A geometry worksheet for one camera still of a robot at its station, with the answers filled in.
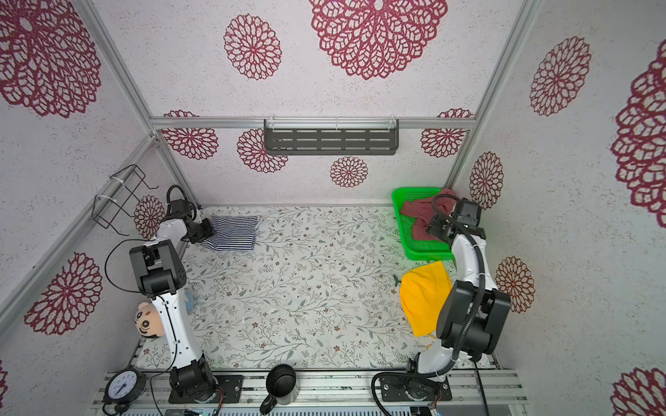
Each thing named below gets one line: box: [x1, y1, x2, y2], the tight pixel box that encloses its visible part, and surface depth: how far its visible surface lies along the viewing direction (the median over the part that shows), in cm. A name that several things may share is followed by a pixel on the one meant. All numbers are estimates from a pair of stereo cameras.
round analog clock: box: [103, 366, 147, 414], surface depth 73 cm
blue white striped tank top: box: [202, 214, 258, 252], surface depth 109 cm
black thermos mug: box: [259, 363, 301, 416], surface depth 71 cm
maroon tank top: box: [400, 188, 456, 241], surface depth 115 cm
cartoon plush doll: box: [134, 301, 166, 338], surface depth 80 cm
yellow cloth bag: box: [399, 260, 452, 338], surface depth 92 cm
